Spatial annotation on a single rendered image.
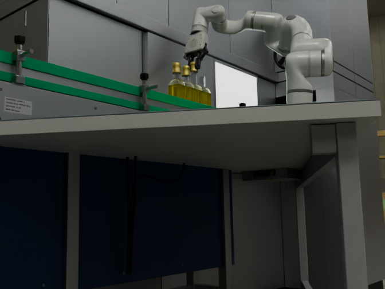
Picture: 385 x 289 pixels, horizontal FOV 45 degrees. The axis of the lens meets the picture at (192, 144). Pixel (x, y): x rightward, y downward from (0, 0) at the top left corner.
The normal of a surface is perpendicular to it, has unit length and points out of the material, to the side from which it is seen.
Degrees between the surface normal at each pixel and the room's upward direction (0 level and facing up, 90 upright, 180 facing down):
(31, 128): 90
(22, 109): 90
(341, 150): 90
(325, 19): 90
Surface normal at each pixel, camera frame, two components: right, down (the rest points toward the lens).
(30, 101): 0.77, -0.11
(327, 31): -0.64, -0.10
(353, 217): -0.15, -0.15
